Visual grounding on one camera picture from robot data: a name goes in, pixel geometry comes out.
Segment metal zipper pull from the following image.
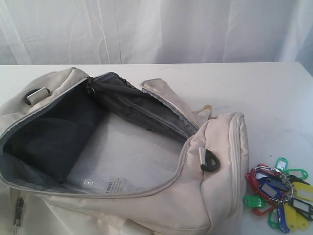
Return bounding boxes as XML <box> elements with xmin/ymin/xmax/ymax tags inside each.
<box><xmin>86</xmin><ymin>76</ymin><xmax>96</xmax><ymax>96</ymax></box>

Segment cream white duffel bag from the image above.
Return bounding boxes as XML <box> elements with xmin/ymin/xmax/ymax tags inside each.
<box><xmin>0</xmin><ymin>68</ymin><xmax>249</xmax><ymax>235</ymax></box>

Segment red key tag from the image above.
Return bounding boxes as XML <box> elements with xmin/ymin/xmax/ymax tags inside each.
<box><xmin>245</xmin><ymin>164</ymin><xmax>268</xmax><ymax>193</ymax></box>
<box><xmin>252</xmin><ymin>204</ymin><xmax>275</xmax><ymax>216</ymax></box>

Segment green key tag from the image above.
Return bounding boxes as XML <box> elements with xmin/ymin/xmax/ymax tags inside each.
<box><xmin>275</xmin><ymin>157</ymin><xmax>289</xmax><ymax>171</ymax></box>
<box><xmin>243</xmin><ymin>195</ymin><xmax>266</xmax><ymax>208</ymax></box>
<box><xmin>268</xmin><ymin>208</ymin><xmax>279</xmax><ymax>230</ymax></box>

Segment metal key ring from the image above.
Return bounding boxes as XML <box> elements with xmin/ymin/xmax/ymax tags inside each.
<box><xmin>251</xmin><ymin>165</ymin><xmax>295</xmax><ymax>203</ymax></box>

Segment blue key tag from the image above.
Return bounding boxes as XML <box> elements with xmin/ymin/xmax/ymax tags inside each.
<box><xmin>264</xmin><ymin>178</ymin><xmax>289</xmax><ymax>191</ymax></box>
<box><xmin>257</xmin><ymin>181</ymin><xmax>284</xmax><ymax>203</ymax></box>
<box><xmin>277</xmin><ymin>206</ymin><xmax>290</xmax><ymax>234</ymax></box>

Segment yellow key tag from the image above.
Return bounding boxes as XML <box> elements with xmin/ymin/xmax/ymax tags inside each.
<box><xmin>284</xmin><ymin>204</ymin><xmax>309</xmax><ymax>231</ymax></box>
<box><xmin>292</xmin><ymin>182</ymin><xmax>313</xmax><ymax>201</ymax></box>

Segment clear plastic bag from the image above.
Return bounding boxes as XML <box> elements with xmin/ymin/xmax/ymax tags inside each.
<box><xmin>66</xmin><ymin>113</ymin><xmax>185</xmax><ymax>195</ymax></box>

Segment white backdrop curtain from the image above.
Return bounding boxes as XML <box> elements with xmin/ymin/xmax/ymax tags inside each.
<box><xmin>0</xmin><ymin>0</ymin><xmax>313</xmax><ymax>67</ymax></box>

